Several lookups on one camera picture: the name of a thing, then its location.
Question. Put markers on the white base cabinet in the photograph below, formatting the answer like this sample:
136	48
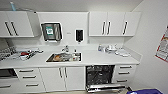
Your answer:
50	78

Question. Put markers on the blue dish soap bottle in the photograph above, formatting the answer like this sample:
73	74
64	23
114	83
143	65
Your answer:
99	48

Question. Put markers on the white patterned bowl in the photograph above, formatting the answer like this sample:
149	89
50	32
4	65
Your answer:
76	59

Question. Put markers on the steel kitchen sink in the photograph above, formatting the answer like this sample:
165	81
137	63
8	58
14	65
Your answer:
50	60

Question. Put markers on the blue lid waste bin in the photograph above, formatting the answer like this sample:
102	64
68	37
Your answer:
145	91

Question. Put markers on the black built-in microwave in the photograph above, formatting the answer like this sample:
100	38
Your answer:
7	74

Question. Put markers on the white three-door wall cabinet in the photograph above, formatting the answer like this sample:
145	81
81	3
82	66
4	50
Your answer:
115	23

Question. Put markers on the white drawer unit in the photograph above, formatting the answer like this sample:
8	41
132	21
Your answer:
125	73

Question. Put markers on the small grey wall label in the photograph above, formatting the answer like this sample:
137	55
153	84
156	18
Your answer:
68	32

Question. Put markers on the orange sponge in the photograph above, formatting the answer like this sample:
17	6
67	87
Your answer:
58	56

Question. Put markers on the black soap dispenser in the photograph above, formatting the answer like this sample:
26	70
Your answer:
79	35

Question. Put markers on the small white bottle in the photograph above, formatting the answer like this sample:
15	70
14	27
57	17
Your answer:
103	50

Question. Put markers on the white wall outlet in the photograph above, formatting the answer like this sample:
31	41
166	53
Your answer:
88	42

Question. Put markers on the large colourful wall poster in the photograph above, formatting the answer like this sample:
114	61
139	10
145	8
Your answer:
163	46

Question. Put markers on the pale blue bottle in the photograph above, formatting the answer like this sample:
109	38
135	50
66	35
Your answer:
12	6

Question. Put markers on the grey bowl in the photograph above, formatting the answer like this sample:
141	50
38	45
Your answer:
58	58

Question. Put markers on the grey paper towel dispenser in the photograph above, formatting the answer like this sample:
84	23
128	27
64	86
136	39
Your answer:
51	31

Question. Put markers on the white mug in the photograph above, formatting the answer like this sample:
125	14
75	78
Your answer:
76	55

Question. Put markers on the chrome sink faucet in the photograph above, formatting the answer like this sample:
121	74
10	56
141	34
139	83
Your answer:
65	49

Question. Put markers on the small chrome soap pump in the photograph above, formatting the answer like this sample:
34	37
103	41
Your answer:
75	51

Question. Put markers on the stainless steel dishwasher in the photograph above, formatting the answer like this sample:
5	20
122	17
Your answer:
100	78

